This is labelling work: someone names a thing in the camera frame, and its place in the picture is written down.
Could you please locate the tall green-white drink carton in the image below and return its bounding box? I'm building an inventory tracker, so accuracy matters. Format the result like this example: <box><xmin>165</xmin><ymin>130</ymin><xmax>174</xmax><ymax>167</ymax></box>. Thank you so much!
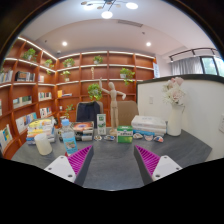
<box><xmin>96</xmin><ymin>113</ymin><xmax>107</xmax><ymax>136</ymax></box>

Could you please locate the wooden wall shelf unit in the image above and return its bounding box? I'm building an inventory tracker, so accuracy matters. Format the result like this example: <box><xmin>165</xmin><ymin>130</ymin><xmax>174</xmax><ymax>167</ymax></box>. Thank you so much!
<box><xmin>0</xmin><ymin>35</ymin><xmax>158</xmax><ymax>158</ymax></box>

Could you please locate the window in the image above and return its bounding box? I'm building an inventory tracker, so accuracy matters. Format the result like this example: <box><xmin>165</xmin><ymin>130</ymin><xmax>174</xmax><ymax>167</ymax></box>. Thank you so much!
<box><xmin>199</xmin><ymin>55</ymin><xmax>224</xmax><ymax>77</ymax></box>

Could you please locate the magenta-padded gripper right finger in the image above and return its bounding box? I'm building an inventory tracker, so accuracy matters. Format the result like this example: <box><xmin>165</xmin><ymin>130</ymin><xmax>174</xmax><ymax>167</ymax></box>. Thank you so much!
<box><xmin>133</xmin><ymin>144</ymin><xmax>184</xmax><ymax>186</ymax></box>

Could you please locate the white wall sign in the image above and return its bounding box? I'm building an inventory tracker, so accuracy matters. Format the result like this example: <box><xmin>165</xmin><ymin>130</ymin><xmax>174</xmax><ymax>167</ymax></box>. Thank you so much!
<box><xmin>153</xmin><ymin>62</ymin><xmax>161</xmax><ymax>79</ymax></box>

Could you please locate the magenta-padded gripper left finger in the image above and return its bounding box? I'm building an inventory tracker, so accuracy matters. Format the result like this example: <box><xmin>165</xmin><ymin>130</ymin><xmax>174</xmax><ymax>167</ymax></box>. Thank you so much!
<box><xmin>43</xmin><ymin>144</ymin><xmax>95</xmax><ymax>187</ymax></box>

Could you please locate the branched ceiling lamp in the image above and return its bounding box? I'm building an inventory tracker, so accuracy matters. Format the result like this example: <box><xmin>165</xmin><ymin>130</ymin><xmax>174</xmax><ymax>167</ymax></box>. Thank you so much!
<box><xmin>80</xmin><ymin>0</ymin><xmax>139</xmax><ymax>20</ymax></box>

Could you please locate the ceiling air vent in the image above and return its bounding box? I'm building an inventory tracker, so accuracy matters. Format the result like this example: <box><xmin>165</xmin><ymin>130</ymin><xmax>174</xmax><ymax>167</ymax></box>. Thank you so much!
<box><xmin>117</xmin><ymin>19</ymin><xmax>144</xmax><ymax>28</ymax></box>

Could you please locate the green and white box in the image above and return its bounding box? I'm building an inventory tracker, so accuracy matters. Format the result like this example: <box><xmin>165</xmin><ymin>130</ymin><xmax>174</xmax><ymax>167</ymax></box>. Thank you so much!
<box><xmin>116</xmin><ymin>125</ymin><xmax>134</xmax><ymax>144</ymax></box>

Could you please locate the cream plastic cup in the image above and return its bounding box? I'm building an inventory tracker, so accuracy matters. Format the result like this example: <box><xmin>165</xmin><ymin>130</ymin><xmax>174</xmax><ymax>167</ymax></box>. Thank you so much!
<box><xmin>34</xmin><ymin>132</ymin><xmax>54</xmax><ymax>156</ymax></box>

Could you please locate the dark book stack, orange cover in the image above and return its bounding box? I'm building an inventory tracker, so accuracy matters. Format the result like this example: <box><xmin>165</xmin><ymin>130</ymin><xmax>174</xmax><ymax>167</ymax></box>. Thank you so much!
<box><xmin>71</xmin><ymin>120</ymin><xmax>95</xmax><ymax>142</ymax></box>

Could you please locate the chair with dark jacket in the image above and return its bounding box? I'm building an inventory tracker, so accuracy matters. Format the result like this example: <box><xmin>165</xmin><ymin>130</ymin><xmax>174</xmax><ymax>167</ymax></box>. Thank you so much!
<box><xmin>75</xmin><ymin>100</ymin><xmax>102</xmax><ymax>126</ymax></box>

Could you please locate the clear blue-capped water bottle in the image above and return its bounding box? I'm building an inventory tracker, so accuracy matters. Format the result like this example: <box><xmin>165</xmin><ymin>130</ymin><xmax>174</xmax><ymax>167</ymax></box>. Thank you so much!
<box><xmin>60</xmin><ymin>118</ymin><xmax>79</xmax><ymax>156</ymax></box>

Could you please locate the black ceiling track rail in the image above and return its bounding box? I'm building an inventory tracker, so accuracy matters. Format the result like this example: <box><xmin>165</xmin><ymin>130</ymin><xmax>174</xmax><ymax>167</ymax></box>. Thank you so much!
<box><xmin>168</xmin><ymin>47</ymin><xmax>223</xmax><ymax>63</ymax></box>

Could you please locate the beige upholstered chair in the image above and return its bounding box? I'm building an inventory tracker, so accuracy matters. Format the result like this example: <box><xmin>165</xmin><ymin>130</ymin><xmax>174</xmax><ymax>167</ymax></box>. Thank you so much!
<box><xmin>116</xmin><ymin>100</ymin><xmax>140</xmax><ymax>127</ymax></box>

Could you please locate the stack of pale colourful books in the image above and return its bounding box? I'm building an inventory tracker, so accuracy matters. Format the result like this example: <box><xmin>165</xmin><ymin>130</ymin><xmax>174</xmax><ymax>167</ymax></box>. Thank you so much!
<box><xmin>25</xmin><ymin>118</ymin><xmax>57</xmax><ymax>145</ymax></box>

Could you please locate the grey curtain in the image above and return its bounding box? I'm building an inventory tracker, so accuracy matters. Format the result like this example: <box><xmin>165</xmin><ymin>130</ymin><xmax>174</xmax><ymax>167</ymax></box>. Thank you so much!
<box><xmin>170</xmin><ymin>57</ymin><xmax>203</xmax><ymax>76</ymax></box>

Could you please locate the pink and white flower bouquet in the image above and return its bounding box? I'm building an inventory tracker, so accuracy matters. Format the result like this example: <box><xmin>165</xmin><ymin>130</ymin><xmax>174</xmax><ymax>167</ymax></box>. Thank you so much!
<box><xmin>161</xmin><ymin>76</ymin><xmax>187</xmax><ymax>107</ymax></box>

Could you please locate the blue-printed tissue pack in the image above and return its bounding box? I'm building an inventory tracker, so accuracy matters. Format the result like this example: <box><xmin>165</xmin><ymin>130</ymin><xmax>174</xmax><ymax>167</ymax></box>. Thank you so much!
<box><xmin>133</xmin><ymin>129</ymin><xmax>166</xmax><ymax>138</ymax></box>

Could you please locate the wooden artist mannequin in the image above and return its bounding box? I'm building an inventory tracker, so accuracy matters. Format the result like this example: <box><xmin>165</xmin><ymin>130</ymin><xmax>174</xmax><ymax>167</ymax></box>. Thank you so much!
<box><xmin>98</xmin><ymin>78</ymin><xmax>128</xmax><ymax>136</ymax></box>

